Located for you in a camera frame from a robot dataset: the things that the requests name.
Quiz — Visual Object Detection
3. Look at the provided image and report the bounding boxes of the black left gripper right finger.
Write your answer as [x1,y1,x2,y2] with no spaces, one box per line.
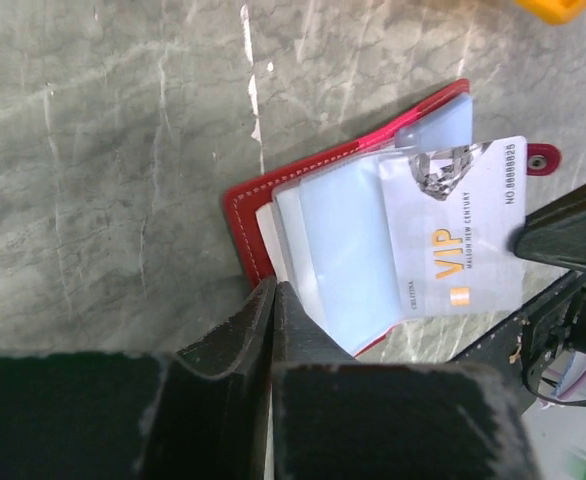
[271,282,541,479]

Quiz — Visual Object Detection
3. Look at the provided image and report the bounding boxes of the white VIP credit card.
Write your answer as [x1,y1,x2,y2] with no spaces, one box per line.
[379,136,527,318]

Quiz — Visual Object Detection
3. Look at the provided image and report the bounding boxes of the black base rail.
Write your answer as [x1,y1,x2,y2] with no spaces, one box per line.
[452,271,586,413]

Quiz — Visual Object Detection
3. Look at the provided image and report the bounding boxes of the yellow plastic card bin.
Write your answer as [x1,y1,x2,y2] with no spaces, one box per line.
[516,0,586,25]

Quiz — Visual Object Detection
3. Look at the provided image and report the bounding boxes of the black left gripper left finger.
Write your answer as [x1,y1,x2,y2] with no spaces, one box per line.
[0,278,276,479]

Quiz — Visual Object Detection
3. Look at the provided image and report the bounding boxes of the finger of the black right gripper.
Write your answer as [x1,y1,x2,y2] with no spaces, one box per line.
[511,184,586,273]

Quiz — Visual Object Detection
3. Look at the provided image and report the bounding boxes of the red leather card holder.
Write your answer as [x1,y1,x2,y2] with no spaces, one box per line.
[222,79,562,354]

